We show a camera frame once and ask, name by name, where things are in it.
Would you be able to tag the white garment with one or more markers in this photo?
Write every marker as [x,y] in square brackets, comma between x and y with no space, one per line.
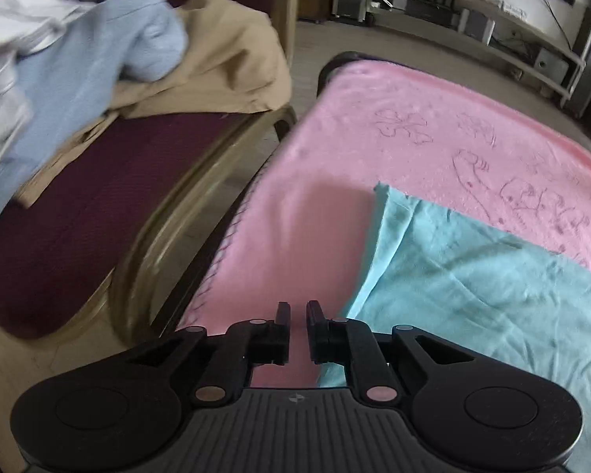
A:
[10,24]

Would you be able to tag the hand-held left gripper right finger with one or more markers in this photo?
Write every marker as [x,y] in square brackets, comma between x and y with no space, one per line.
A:
[314,327]

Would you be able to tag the light blue knit sweater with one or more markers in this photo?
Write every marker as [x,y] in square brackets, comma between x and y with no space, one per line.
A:
[79,74]

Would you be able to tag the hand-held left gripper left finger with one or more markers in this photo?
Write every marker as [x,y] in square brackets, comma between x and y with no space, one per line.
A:
[281,327]

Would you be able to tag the grey shelf unit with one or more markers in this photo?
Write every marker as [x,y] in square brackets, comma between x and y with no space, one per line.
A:
[473,15]

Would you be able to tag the teal t-shirt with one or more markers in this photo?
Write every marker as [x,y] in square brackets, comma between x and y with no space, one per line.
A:
[473,295]

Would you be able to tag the maroon chair with gold frame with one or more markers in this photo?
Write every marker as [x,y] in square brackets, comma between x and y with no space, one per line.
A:
[79,217]

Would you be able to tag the beige garment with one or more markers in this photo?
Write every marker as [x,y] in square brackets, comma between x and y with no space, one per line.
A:
[226,69]

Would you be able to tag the pink blanket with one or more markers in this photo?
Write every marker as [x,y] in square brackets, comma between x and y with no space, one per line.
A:
[374,157]

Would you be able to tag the black speaker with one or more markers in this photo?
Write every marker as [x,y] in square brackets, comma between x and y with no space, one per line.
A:
[586,59]

